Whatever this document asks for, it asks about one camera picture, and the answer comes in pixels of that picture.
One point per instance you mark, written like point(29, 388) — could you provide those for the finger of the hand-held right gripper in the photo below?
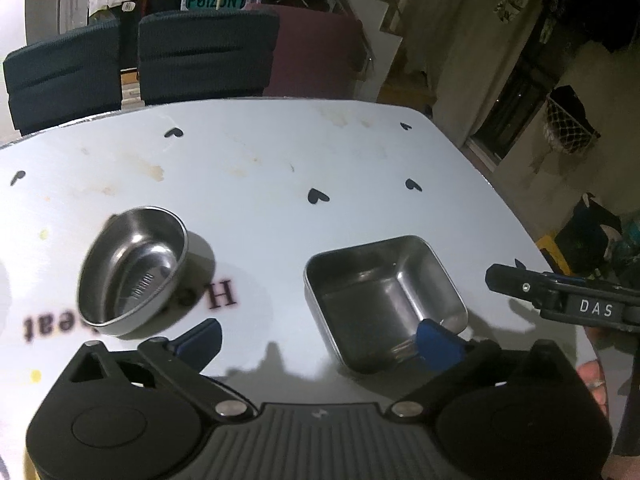
point(570, 280)
point(520, 287)

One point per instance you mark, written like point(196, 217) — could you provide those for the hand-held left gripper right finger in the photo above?
point(440, 345)

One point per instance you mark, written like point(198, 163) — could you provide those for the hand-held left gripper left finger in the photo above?
point(200, 342)

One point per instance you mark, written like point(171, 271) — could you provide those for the square stainless steel container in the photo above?
point(385, 300)

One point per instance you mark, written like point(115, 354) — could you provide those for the person's right hand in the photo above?
point(592, 385)

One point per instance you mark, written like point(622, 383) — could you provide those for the yellow box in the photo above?
point(552, 255)

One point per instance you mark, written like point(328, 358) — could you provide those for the black bag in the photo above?
point(585, 235)

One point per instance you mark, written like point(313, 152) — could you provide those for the oval stainless steel bowl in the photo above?
point(132, 270)

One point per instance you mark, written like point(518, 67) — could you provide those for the dark mesh basket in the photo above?
point(570, 125)

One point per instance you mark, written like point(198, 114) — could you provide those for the dark glass door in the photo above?
point(515, 100)

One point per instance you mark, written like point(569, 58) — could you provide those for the navy blue chair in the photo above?
point(207, 55)
point(65, 80)

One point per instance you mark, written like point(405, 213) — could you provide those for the white staircase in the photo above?
point(390, 15)

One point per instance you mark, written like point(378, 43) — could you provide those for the purple chair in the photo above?
point(315, 55)

